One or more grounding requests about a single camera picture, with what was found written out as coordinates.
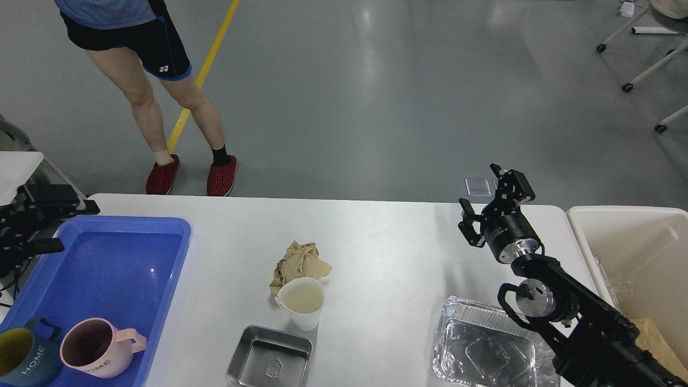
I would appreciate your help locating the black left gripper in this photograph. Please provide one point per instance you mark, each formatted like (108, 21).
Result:
(40, 204)

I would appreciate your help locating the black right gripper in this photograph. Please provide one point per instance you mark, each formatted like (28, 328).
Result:
(504, 227)

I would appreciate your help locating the pink mug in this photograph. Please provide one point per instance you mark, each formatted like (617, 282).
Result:
(96, 347)

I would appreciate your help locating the small steel tray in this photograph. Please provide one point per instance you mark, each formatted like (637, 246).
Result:
(269, 357)

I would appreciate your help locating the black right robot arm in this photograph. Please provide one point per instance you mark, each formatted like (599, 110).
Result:
(594, 344)

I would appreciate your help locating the white side table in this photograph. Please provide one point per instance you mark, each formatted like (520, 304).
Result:
(16, 169)

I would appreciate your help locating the blue plastic bin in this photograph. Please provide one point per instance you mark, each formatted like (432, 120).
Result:
(123, 269)

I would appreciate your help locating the dark blue yellow mug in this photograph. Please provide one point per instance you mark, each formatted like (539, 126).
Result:
(30, 354)

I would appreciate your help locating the aluminium foil tray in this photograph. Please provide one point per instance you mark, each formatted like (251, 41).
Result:
(477, 344)

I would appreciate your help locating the beige plastic bin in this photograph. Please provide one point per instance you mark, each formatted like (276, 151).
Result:
(637, 256)

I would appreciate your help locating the crumpled brown paper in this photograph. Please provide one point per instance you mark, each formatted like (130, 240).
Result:
(299, 260)

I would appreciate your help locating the standing person in shorts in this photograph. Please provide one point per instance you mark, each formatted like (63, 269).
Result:
(127, 40)

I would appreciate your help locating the white paper cup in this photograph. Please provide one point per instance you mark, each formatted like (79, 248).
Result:
(303, 298)

